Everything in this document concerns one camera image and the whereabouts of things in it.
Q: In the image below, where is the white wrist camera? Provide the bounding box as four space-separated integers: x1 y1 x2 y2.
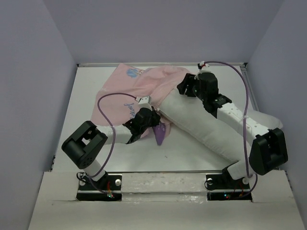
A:
136 95 151 109
197 61 211 73

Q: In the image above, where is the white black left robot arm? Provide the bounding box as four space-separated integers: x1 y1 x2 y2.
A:
61 108 161 189

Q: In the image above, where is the white pillow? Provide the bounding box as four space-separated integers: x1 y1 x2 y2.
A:
158 90 283 163

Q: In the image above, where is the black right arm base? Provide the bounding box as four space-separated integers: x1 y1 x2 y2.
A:
204 167 252 201

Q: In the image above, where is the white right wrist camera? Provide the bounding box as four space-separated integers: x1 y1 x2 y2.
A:
197 61 211 73

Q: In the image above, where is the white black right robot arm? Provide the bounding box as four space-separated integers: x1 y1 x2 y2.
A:
177 71 288 188

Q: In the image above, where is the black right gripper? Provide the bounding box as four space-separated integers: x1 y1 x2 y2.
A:
177 73 207 102

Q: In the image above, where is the aluminium right table rail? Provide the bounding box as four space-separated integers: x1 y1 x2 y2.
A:
240 63 259 111

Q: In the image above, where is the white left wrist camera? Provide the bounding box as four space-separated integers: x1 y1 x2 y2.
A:
136 95 151 109

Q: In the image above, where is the aluminium back table rail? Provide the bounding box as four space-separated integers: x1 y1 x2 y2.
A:
76 61 248 68

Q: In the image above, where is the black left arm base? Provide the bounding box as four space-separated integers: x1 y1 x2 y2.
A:
76 172 122 202

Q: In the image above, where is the pink printed pillowcase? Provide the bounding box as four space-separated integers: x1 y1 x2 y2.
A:
91 64 189 127

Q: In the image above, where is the aluminium table rail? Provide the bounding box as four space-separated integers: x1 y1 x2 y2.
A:
240 63 259 111
76 61 248 68

